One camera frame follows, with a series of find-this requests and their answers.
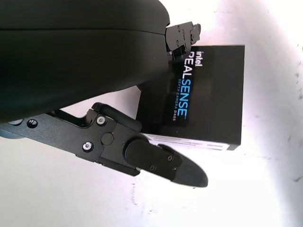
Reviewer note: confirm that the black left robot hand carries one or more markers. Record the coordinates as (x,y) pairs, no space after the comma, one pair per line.
(71,59)

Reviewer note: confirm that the black printed box lid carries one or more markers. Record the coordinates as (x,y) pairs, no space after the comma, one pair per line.
(213,94)

